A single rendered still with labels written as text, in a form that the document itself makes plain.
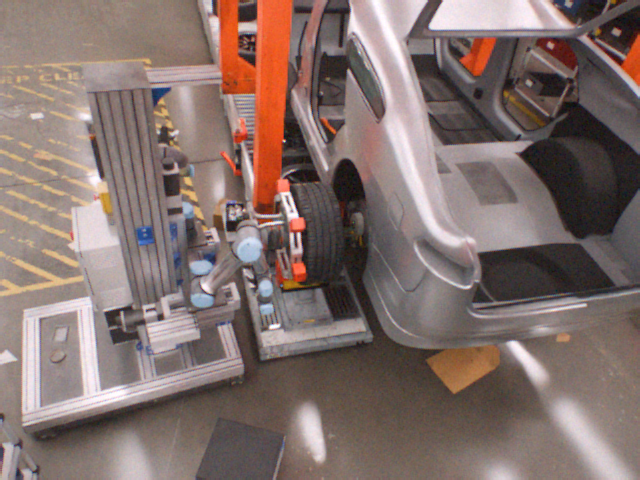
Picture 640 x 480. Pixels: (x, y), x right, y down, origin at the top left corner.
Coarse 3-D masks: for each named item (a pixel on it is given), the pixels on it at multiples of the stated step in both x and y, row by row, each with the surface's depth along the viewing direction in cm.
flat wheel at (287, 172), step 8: (288, 168) 438; (296, 168) 439; (304, 168) 441; (312, 168) 442; (280, 176) 429; (288, 176) 433; (296, 176) 442; (304, 176) 436; (312, 176) 446; (344, 208) 425
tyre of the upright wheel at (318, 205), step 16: (304, 192) 310; (320, 192) 312; (304, 208) 302; (320, 208) 304; (336, 208) 306; (320, 224) 301; (336, 224) 303; (320, 240) 300; (336, 240) 304; (288, 256) 353; (320, 256) 303; (336, 256) 307; (320, 272) 310; (336, 272) 315
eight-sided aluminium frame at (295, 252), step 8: (280, 192) 316; (288, 192) 317; (280, 200) 322; (288, 200) 316; (280, 208) 343; (288, 216) 301; (296, 216) 302; (288, 224) 302; (288, 232) 305; (296, 232) 305; (296, 248) 303; (280, 256) 347; (296, 256) 304; (280, 264) 342; (288, 264) 342; (288, 272) 316
